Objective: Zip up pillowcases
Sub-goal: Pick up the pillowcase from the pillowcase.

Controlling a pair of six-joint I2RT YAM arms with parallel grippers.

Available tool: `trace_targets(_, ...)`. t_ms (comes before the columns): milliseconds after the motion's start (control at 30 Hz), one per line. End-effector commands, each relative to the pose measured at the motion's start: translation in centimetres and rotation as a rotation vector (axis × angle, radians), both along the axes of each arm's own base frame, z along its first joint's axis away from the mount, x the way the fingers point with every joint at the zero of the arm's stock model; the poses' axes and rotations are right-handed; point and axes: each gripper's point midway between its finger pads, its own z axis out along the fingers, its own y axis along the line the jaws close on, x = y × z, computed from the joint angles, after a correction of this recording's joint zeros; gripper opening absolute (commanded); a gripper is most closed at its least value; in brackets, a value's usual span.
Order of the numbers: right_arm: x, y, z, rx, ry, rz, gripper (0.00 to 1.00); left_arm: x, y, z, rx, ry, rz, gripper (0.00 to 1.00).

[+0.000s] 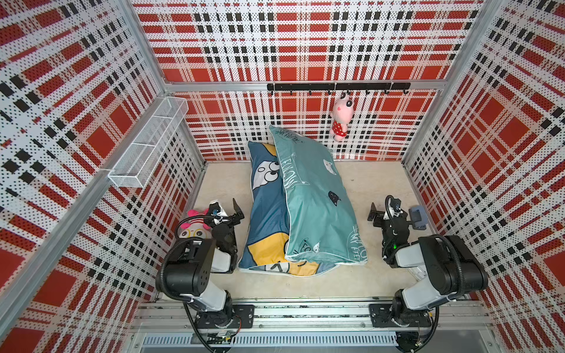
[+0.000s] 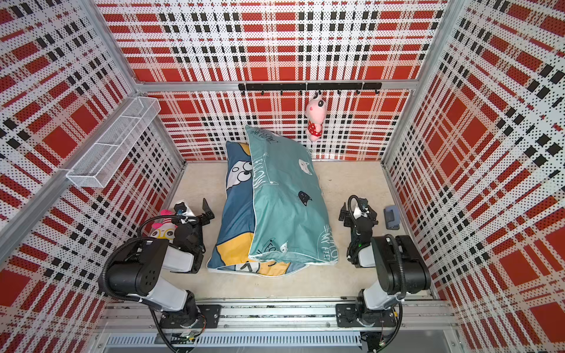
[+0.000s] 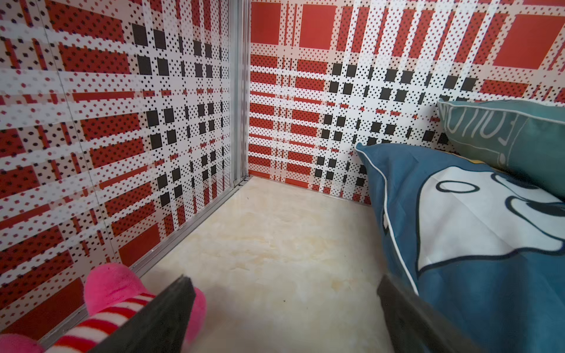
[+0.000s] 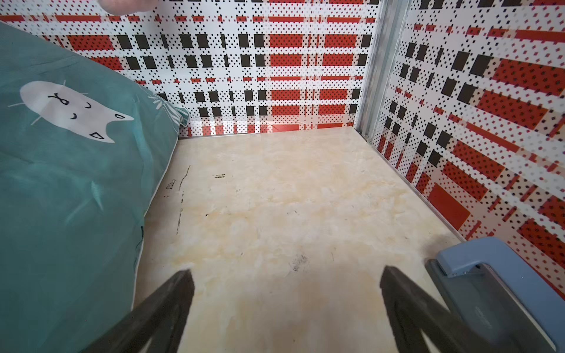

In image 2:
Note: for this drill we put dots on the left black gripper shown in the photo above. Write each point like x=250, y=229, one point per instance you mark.
x=194, y=218

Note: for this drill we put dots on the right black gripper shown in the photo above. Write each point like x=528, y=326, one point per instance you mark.
x=361, y=216

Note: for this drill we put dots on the blue cartoon pillowcase pillow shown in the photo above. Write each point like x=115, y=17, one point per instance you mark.
x=231, y=252

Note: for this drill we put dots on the green cat pillowcase pillow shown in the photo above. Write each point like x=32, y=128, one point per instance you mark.
x=291, y=218

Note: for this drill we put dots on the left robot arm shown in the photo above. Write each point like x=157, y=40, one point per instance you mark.
x=132, y=273

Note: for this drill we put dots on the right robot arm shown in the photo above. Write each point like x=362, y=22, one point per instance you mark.
x=400, y=269

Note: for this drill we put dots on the small grey blue device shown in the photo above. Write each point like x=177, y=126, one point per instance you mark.
x=392, y=217

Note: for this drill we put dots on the white plush doll yellow glasses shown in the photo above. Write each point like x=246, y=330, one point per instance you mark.
x=164, y=228

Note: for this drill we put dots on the pink hanging plush toy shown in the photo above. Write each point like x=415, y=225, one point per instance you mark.
x=316, y=112

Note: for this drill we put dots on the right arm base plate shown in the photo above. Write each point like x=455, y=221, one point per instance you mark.
x=353, y=316

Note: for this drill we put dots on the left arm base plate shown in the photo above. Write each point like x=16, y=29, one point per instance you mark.
x=207, y=315

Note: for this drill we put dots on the white wire mesh basket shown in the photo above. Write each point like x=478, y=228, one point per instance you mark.
x=99, y=163

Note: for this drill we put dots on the black hook rail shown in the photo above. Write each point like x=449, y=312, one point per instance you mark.
x=311, y=86

